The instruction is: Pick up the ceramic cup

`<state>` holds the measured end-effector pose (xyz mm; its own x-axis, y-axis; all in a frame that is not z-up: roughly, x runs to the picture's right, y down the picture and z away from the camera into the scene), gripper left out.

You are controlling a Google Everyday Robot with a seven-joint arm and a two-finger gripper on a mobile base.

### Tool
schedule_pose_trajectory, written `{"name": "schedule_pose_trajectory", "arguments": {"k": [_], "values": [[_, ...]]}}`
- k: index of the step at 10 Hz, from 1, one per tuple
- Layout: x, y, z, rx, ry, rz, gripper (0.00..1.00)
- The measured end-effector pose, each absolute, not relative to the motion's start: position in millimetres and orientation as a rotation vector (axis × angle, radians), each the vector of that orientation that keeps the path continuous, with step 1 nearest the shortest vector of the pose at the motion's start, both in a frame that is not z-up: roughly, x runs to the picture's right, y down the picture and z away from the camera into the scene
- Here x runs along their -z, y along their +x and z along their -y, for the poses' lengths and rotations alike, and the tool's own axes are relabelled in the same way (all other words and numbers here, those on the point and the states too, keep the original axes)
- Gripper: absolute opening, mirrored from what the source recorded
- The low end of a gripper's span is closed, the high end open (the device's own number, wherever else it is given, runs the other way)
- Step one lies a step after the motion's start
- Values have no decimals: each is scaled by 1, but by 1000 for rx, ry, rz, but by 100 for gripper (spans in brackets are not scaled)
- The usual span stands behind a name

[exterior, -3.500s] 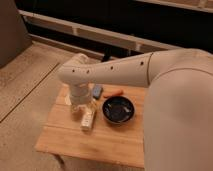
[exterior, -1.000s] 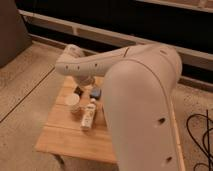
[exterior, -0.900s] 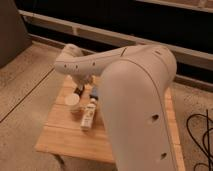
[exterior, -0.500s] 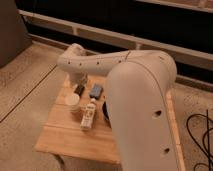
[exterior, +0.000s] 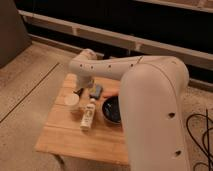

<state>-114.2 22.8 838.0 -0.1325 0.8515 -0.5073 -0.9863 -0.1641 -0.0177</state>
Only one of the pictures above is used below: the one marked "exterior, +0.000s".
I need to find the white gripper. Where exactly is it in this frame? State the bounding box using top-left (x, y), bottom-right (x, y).
top-left (74, 73), bottom-right (94, 95)

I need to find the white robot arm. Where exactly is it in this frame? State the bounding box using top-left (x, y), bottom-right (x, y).
top-left (69, 49), bottom-right (190, 171)

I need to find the white ceramic cup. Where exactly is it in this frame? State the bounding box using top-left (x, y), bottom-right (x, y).
top-left (64, 93), bottom-right (80, 112)

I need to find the blue sponge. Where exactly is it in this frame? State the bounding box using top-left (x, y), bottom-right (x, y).
top-left (89, 84), bottom-right (103, 99)

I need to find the orange carrot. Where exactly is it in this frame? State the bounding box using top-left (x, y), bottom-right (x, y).
top-left (103, 91), bottom-right (119, 98)

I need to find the white plastic bottle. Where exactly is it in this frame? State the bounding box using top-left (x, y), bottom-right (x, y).
top-left (80, 98), bottom-right (96, 131)

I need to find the wooden side table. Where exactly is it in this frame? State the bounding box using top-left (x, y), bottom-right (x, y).
top-left (35, 74), bottom-right (129, 165)

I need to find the black bowl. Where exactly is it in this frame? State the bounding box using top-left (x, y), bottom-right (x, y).
top-left (102, 96), bottom-right (121, 124)

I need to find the white shelf rail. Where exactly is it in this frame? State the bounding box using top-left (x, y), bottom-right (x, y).
top-left (19, 10), bottom-right (213, 70)

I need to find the black cable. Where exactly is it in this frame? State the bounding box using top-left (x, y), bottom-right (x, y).
top-left (185, 108), bottom-right (213, 171)

